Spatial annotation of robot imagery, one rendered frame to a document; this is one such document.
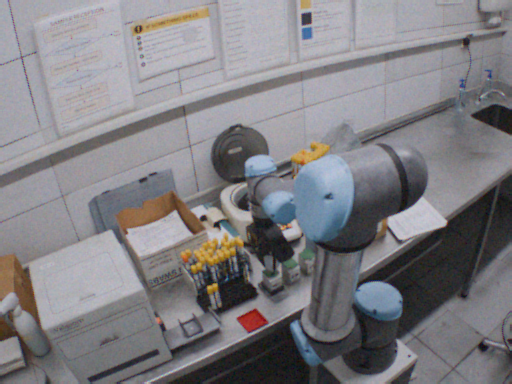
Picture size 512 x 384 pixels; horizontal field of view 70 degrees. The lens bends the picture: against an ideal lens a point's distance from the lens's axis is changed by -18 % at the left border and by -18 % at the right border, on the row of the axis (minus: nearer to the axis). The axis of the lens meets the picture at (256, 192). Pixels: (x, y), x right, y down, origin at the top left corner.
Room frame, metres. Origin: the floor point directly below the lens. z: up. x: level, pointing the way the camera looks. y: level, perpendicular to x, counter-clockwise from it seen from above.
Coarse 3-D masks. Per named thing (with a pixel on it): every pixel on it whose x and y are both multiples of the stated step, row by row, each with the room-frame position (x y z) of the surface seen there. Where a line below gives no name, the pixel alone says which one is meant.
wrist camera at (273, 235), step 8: (264, 224) 0.92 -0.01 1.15; (272, 224) 0.93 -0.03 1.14; (264, 232) 0.90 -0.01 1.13; (272, 232) 0.91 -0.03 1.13; (280, 232) 0.91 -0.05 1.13; (272, 240) 0.89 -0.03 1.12; (280, 240) 0.89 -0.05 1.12; (272, 248) 0.87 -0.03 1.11; (280, 248) 0.87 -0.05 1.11; (288, 248) 0.87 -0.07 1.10; (280, 256) 0.85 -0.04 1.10; (288, 256) 0.85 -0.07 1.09
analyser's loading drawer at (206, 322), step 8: (192, 312) 0.81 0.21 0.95; (208, 312) 0.84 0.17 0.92; (192, 320) 0.80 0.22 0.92; (200, 320) 0.81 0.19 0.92; (208, 320) 0.80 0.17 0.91; (216, 320) 0.80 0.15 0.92; (176, 328) 0.78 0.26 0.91; (184, 328) 0.75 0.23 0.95; (200, 328) 0.77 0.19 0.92; (208, 328) 0.77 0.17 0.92; (168, 336) 0.75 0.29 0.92; (176, 336) 0.75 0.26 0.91; (184, 336) 0.75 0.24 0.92; (192, 336) 0.75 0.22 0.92; (168, 344) 0.72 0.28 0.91; (176, 344) 0.72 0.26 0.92
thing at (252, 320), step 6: (252, 312) 0.85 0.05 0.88; (258, 312) 0.85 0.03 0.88; (240, 318) 0.84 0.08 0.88; (246, 318) 0.83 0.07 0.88; (252, 318) 0.83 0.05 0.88; (258, 318) 0.83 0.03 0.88; (264, 318) 0.82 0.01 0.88; (246, 324) 0.81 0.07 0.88; (252, 324) 0.81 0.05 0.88; (258, 324) 0.80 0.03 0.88; (264, 324) 0.80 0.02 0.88; (246, 330) 0.78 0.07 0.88; (252, 330) 0.78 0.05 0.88
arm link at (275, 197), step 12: (264, 180) 0.89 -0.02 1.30; (276, 180) 0.88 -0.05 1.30; (288, 180) 0.87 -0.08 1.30; (264, 192) 0.85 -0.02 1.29; (276, 192) 0.83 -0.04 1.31; (288, 192) 0.83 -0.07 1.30; (264, 204) 0.82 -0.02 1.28; (276, 204) 0.80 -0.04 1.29; (288, 204) 0.80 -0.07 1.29; (276, 216) 0.79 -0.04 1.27; (288, 216) 0.80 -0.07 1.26
